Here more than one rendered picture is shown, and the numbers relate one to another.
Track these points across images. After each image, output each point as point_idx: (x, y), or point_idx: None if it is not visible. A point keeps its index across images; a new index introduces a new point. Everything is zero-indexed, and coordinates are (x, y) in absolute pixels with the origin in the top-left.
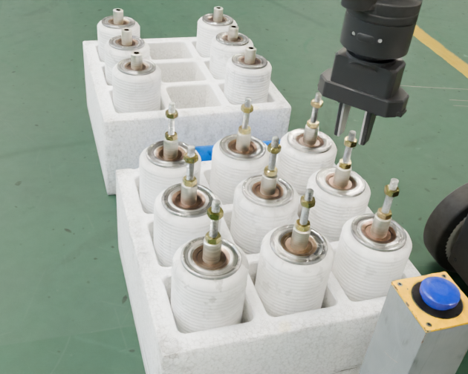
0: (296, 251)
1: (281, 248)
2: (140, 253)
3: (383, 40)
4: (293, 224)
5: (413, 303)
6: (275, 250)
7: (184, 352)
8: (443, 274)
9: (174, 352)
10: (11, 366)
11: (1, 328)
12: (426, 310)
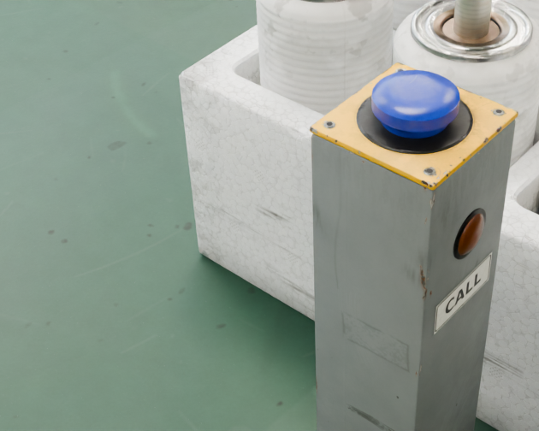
0: (452, 32)
1: (431, 15)
2: None
3: None
4: (512, 4)
5: (367, 97)
6: (417, 11)
7: (204, 87)
8: (505, 110)
9: (193, 80)
10: (176, 86)
11: (217, 48)
12: (363, 113)
